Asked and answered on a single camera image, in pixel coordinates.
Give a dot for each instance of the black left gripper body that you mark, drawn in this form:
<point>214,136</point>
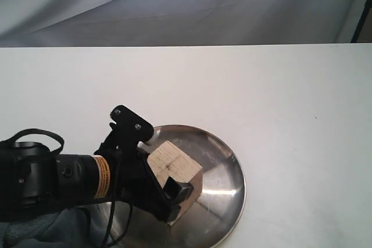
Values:
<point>135,183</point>

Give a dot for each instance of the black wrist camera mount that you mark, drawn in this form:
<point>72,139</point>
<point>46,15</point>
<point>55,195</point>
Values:
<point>127,130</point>

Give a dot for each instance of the black stand pole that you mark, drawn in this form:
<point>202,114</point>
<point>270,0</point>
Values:
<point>361,22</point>

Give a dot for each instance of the grey backdrop cloth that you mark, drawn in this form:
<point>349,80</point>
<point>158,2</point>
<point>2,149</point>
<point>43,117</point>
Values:
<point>42,23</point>

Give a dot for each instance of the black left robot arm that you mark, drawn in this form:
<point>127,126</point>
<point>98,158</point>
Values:
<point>34,182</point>

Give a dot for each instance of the round stainless steel plate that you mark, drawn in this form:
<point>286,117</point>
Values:
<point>211,218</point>

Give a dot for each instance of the grey fluffy towel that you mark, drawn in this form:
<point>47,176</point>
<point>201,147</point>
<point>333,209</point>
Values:
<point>77,227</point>

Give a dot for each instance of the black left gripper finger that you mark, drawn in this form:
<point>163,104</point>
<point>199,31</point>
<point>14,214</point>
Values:
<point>149,143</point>
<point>178,195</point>

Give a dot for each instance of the light wooden block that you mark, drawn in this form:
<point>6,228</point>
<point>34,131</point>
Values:
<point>168,160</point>

